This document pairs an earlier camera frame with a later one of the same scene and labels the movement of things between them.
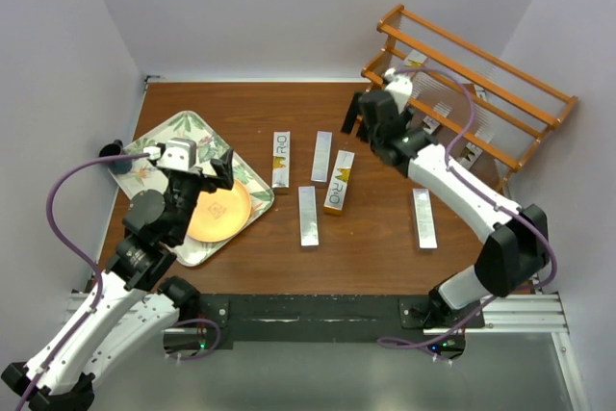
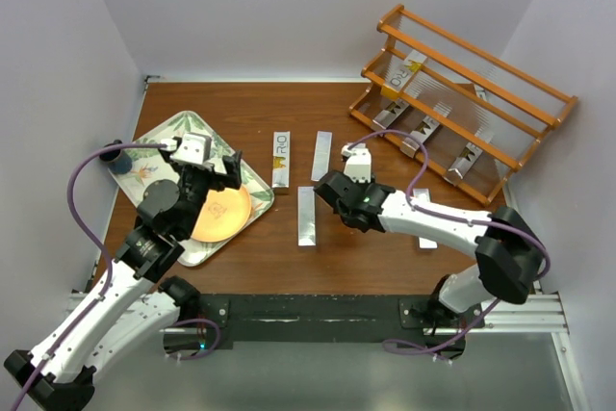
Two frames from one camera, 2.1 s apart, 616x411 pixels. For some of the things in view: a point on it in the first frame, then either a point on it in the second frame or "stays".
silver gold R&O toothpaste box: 281,160 stays
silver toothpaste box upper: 321,154 stays
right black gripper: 352,115 to 365,185
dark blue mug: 120,166 stays
